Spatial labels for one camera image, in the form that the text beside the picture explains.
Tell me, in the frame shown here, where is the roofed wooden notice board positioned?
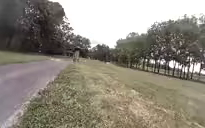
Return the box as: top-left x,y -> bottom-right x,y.
72,46 -> 82,63

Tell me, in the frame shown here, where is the mown grass field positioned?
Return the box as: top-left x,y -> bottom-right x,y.
18,59 -> 205,128

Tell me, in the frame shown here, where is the row of trees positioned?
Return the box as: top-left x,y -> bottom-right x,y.
89,14 -> 205,84

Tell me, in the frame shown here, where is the group of large trees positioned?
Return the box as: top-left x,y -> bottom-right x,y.
0,0 -> 92,58

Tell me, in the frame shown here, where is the grey asphalt road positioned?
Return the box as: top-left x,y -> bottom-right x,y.
0,59 -> 72,128

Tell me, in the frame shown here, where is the grass field beyond road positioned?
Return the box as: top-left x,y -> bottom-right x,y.
0,49 -> 59,67

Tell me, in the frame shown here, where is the pale road edge strip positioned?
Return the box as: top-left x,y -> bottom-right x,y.
1,74 -> 59,128

